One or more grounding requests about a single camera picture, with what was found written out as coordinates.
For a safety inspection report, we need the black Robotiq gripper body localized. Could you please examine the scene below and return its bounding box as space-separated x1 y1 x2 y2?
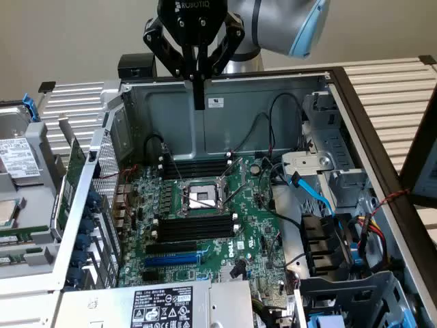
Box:
157 0 229 47

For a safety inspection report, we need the black box with port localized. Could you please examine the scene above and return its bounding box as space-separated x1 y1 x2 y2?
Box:
117 53 158 80

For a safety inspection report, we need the open PC case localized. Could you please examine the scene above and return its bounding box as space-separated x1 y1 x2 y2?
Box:
51 66 437 328

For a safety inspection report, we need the thin metal locking lever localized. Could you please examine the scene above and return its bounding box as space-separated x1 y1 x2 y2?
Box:
180 191 220 210
163 143 185 182

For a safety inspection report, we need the metal socket cover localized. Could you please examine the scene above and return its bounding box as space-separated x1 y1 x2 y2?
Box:
220 156 247 206

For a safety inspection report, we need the CPU socket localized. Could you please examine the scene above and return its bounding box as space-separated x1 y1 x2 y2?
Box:
177 177 228 218

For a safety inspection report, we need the light grey bay latch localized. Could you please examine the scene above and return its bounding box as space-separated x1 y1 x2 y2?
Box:
281 152 334 187

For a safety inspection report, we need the grey metal disk bay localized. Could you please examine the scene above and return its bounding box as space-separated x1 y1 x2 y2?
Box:
302 90 371 209

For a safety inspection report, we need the green graphics card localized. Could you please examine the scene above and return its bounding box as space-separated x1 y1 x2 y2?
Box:
50 114 88 237

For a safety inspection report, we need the green Dell motherboard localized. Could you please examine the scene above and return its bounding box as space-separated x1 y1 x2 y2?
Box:
117 155 296 318

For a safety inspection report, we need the long black expansion slot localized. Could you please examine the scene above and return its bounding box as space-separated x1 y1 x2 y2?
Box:
145 240 199 256

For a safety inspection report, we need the silver hard disk with label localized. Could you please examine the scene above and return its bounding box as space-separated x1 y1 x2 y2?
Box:
0 105 45 187

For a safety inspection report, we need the blue expansion slot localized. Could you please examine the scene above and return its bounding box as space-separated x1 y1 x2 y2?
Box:
143 251 201 269

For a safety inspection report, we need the grey parts rack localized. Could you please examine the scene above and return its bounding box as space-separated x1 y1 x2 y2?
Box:
0 121 69 291

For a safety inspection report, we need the silver chipset heatsink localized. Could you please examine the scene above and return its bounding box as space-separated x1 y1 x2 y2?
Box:
220 263 249 283

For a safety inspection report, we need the black fan shroud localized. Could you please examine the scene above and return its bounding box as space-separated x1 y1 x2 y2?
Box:
299 212 354 278

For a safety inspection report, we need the silver CPU chip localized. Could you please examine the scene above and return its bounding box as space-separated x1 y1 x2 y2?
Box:
0 199 18 230

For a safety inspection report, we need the silver power supply with label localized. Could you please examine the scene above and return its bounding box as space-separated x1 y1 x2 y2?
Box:
54 279 255 328

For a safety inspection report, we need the grey perforated drive cage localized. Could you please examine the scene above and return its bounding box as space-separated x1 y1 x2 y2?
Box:
295 269 421 328

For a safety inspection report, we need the tall black arched wire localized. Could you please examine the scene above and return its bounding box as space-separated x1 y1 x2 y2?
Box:
268 92 307 153

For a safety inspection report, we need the low black arched wire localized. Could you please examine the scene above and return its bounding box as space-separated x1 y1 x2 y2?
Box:
230 112 274 154

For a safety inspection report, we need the thick black looped wire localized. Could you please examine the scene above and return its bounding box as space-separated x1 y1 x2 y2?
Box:
143 134 165 165

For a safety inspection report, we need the thin red wire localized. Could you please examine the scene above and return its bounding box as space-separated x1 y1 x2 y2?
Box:
91 163 141 182

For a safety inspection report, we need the long black curved wire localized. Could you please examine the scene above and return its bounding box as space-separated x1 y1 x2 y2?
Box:
256 156 305 233

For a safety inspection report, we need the blue plastic disk bracket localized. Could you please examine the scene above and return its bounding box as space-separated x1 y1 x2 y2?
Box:
21 92 42 123

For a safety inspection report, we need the blue flat disk wire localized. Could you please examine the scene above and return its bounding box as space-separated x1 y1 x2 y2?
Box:
287 172 337 217

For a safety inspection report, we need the red black twisted wire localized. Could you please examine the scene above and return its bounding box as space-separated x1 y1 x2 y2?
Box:
371 189 411 217

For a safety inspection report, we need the yellow red black wire bundle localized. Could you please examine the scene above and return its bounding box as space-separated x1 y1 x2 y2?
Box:
354 212 393 273

